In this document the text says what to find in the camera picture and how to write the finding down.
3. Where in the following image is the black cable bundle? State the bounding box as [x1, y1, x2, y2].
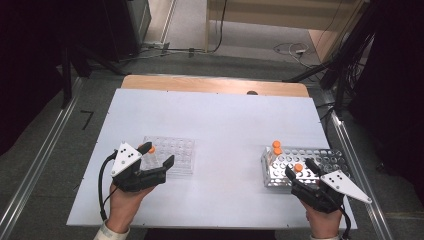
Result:
[343, 33, 374, 98]

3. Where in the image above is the black cabinet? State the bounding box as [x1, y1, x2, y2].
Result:
[99, 0, 153, 63]

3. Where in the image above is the white floor cable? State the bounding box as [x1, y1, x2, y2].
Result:
[273, 42, 312, 68]

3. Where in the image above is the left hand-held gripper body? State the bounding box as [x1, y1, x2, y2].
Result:
[110, 141, 167, 194]

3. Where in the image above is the metal tube rack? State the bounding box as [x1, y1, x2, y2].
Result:
[260, 145, 354, 194]

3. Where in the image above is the clear acrylic tube rack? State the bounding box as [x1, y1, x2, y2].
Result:
[139, 135, 196, 177]

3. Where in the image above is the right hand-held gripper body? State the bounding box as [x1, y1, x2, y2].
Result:
[290, 169, 373, 215]

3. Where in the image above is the black metal tripod stand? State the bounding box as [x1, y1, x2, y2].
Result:
[283, 0, 378, 116]

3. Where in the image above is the person's right hand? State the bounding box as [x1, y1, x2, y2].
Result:
[305, 203, 344, 239]

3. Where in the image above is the person's left hand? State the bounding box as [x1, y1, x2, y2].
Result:
[105, 184, 155, 234]

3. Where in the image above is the wooden furniture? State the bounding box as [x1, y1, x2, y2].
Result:
[204, 0, 368, 63]

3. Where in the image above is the black hanging cable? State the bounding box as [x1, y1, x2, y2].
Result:
[208, 0, 229, 54]

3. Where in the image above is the black upright stand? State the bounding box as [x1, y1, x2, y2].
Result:
[59, 46, 73, 109]

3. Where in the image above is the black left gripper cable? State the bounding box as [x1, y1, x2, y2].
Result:
[97, 151, 119, 221]

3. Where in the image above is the black floor cable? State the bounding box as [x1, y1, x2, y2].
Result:
[166, 46, 208, 56]

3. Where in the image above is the aluminium floor rail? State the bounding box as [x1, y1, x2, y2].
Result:
[324, 108, 396, 240]
[0, 77, 84, 240]

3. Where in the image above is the grey power strip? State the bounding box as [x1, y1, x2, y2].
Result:
[141, 40, 171, 51]

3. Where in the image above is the black curtain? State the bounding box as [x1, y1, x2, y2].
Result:
[0, 0, 111, 156]
[348, 0, 424, 201]

